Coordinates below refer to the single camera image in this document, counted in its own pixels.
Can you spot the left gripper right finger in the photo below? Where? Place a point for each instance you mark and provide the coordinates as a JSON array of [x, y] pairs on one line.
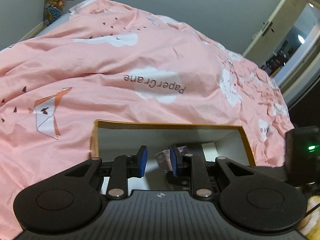
[[192, 167]]

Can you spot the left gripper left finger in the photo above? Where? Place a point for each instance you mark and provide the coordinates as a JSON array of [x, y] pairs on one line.
[[125, 167]]

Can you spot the pink mini backpack pouch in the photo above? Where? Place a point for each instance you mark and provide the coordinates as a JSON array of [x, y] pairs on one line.
[[163, 160]]

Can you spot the white box with writing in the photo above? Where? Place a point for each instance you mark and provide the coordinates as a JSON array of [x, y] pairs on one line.
[[210, 152]]

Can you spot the orange cardboard storage box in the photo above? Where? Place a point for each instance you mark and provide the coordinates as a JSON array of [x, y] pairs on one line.
[[111, 139]]

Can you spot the pink patterned duvet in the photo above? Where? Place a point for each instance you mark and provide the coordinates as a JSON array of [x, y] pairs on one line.
[[114, 62]]

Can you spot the plush toys pile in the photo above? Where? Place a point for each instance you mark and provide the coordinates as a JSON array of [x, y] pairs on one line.
[[52, 11]]

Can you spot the white door with handle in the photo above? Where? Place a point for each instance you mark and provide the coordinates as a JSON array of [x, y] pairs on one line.
[[274, 30]]

